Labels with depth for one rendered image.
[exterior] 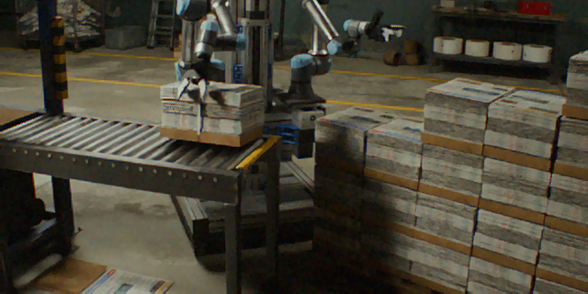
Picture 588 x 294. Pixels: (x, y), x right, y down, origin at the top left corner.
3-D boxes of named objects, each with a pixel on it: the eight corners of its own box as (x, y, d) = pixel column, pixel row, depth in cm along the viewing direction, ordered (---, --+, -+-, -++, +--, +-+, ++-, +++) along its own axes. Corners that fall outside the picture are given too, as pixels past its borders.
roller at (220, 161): (246, 147, 288) (254, 141, 286) (204, 182, 245) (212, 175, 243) (239, 139, 288) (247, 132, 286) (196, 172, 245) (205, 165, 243)
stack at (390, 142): (350, 244, 357) (357, 104, 333) (547, 312, 287) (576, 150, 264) (309, 269, 328) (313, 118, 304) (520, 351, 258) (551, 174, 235)
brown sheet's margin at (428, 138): (455, 123, 299) (456, 115, 298) (511, 135, 282) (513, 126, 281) (419, 141, 270) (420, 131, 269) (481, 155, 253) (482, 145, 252)
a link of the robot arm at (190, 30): (204, 88, 331) (210, -3, 296) (175, 89, 326) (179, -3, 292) (200, 75, 339) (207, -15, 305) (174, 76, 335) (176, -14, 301)
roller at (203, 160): (233, 145, 290) (241, 140, 288) (189, 180, 247) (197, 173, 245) (226, 137, 290) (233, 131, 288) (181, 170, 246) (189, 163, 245)
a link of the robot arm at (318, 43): (300, 75, 359) (301, -20, 345) (319, 73, 369) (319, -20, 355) (316, 78, 351) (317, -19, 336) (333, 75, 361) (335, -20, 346)
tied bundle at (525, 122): (514, 137, 282) (519, 88, 275) (575, 151, 264) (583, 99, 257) (480, 156, 254) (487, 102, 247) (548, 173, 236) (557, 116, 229)
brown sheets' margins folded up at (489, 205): (351, 221, 352) (356, 136, 338) (552, 287, 283) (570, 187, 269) (310, 245, 324) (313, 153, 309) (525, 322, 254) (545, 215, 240)
